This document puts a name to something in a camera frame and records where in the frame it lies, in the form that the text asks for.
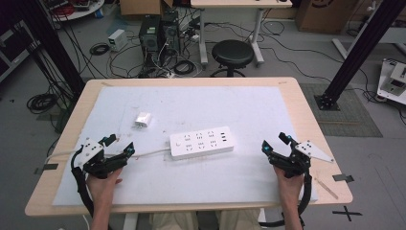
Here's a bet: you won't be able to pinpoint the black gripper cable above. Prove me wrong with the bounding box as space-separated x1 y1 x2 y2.
258 172 313 229
70 148 96 219

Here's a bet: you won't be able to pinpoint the black computer tower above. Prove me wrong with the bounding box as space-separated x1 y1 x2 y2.
138 13 163 69
160 10 182 56

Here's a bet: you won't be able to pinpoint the person's left hand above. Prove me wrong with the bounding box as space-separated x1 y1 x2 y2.
85 168 124 203

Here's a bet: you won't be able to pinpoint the white flat device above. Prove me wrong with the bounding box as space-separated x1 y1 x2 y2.
376 57 406 106

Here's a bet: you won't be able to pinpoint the thin wooden stick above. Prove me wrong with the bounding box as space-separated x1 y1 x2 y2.
313 176 340 201

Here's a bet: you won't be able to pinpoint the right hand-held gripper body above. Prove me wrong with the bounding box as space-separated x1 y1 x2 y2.
268 140 335 179

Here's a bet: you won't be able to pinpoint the white power supply box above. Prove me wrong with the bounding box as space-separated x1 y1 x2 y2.
107 29 129 53

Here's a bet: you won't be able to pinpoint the black equipment case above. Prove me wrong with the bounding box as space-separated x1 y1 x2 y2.
0 19 36 83

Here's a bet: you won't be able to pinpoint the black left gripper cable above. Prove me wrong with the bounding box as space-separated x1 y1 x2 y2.
70 148 96 219

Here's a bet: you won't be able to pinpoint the black tape cross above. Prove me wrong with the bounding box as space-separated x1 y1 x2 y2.
331 205 364 222

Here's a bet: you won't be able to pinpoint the person's right hand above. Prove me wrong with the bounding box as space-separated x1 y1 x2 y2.
273 166 305 205

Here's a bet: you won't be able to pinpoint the white power strip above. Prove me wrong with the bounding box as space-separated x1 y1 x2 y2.
169 126 236 161

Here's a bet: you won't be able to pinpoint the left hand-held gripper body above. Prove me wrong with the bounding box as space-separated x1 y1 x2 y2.
77 137 129 180

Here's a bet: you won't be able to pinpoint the white power strip cable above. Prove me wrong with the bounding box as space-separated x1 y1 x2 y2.
43 148 172 165

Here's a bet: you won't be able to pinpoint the black round stool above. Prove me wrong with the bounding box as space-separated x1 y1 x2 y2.
209 38 256 79

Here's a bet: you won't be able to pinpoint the white light table board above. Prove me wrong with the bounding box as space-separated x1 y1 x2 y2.
52 84 320 207

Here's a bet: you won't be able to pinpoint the grey floor mat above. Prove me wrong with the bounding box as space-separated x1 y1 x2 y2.
299 82 384 139

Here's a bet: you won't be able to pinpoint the small cardboard box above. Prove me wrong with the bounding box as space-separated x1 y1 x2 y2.
119 0 174 17

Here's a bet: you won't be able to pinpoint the round white table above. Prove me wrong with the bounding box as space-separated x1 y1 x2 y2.
40 0 106 23

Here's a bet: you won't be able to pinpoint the white charger plug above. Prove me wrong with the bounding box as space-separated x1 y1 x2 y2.
133 111 153 129

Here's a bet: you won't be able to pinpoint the person's beige trouser legs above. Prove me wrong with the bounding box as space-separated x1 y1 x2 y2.
148 208 263 230

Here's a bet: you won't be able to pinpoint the white-legged wooden desk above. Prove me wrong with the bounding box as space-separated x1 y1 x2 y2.
190 0 294 67

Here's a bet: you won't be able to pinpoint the black coiled cable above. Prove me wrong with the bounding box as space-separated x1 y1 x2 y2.
172 59 197 77
26 92 59 115
88 42 111 57

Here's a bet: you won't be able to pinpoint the black metal stand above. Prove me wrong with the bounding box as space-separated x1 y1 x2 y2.
313 0 406 112
17 0 86 99

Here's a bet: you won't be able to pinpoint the black tape strip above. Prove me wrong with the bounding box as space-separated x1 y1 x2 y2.
331 173 355 183
34 163 59 175

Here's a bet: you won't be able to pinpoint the large cardboard box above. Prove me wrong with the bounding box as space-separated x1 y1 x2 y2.
294 0 361 35

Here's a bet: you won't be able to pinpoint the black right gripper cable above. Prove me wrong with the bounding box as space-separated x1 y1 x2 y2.
258 172 313 229

